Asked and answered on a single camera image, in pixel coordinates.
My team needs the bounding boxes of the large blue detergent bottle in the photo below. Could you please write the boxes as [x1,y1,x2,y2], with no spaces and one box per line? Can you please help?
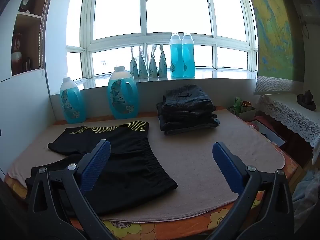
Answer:
[107,66,139,119]

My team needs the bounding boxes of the small cardboard box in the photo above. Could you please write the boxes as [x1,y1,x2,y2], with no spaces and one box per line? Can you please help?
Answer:
[229,106,257,122]

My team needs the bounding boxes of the red vase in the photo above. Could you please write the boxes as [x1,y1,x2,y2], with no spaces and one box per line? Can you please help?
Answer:
[12,32,23,62]

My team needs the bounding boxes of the white window sill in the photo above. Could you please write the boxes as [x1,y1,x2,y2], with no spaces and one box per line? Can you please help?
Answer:
[50,69,258,95]

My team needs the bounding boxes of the pale crumpled cloth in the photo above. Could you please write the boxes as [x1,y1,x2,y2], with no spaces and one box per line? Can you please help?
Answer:
[291,170,320,233]

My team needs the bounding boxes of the small blue detergent bottle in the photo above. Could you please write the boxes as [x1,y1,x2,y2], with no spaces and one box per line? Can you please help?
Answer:
[59,77,87,124]

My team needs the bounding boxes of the beige mat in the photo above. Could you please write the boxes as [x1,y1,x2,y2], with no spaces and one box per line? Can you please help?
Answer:
[7,109,285,222]

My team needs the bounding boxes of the landscape wall poster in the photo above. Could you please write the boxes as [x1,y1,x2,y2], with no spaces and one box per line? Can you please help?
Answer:
[244,0,307,95]

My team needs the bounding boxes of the white window frame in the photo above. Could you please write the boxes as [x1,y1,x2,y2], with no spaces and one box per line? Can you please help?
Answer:
[66,0,259,80]

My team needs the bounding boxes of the dark teapot set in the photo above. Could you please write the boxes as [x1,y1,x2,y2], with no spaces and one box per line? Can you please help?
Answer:
[297,89,316,110]

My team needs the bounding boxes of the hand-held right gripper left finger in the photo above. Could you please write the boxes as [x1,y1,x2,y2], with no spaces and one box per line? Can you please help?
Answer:
[26,139,118,240]

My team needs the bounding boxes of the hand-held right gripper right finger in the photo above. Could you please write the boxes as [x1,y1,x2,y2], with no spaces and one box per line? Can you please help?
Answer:
[206,141,295,240]

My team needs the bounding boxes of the tall blue detergent bottle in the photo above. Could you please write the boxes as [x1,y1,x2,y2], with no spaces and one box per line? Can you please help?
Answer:
[182,33,196,77]
[169,32,184,78]

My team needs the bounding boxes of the stack of folded dark pants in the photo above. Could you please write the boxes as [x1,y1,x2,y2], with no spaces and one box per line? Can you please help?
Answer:
[157,84,220,136]

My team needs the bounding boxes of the open red gift box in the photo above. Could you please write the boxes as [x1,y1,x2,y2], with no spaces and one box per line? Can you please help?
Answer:
[246,119,285,150]

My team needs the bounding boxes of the small figurine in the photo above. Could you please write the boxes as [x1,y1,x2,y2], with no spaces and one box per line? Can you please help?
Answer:
[21,0,34,13]

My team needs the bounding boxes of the white lace tablecloth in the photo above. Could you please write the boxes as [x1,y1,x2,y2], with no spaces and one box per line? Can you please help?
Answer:
[257,92,320,165]

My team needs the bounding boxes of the white shelf cabinet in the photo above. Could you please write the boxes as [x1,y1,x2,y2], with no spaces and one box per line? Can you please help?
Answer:
[0,0,57,83]

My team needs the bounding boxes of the black pants with yellow stripes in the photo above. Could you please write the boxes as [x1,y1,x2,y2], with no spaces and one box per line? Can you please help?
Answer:
[25,120,178,215]

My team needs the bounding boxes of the white wall box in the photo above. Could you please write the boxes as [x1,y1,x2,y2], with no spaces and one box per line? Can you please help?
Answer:
[299,4,314,23]

